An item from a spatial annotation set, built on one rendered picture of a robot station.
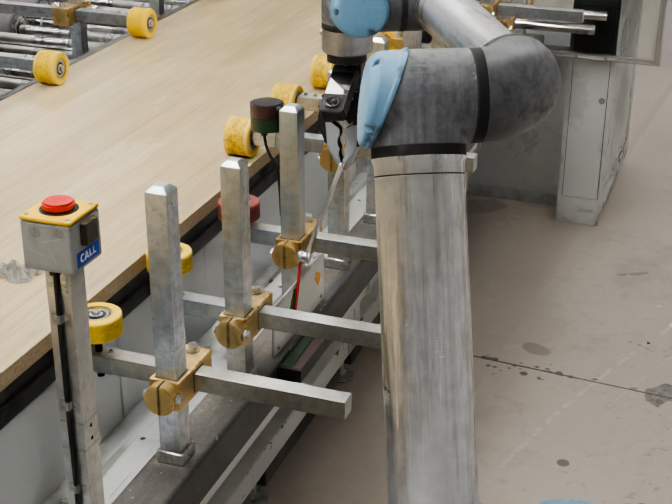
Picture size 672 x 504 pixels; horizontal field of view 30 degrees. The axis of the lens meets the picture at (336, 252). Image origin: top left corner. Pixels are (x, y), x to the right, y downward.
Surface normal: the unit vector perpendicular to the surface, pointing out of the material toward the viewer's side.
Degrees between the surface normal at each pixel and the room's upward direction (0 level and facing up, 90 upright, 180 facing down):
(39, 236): 90
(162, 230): 90
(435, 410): 66
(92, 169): 0
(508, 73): 51
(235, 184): 90
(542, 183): 90
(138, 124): 0
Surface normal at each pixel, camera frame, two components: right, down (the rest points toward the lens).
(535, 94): 0.70, 0.14
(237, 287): -0.34, 0.39
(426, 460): -0.16, 0.03
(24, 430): 0.94, 0.14
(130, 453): 0.00, -0.91
